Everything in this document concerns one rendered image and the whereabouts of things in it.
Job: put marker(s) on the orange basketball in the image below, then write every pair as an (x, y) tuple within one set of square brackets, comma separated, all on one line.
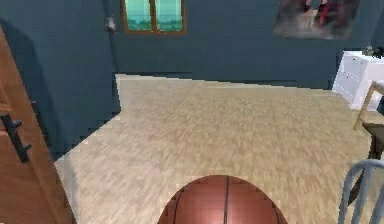
[(221, 203)]

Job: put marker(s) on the brown framed window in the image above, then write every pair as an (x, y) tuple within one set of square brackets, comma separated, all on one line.
[(153, 15)]

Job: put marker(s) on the white chest of drawers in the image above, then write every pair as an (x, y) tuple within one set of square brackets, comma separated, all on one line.
[(355, 76)]

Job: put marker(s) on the brown wooden room door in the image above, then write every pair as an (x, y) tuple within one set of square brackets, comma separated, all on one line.
[(23, 166)]

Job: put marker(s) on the dark wooden table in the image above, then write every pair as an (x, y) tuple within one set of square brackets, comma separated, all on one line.
[(375, 140)]

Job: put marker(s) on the dark small object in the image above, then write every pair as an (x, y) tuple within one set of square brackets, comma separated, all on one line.
[(375, 51)]

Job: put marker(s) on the grey wall switch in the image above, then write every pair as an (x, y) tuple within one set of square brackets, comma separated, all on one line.
[(110, 24)]

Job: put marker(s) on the dark framed wall picture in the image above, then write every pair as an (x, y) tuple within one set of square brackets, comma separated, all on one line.
[(315, 16)]

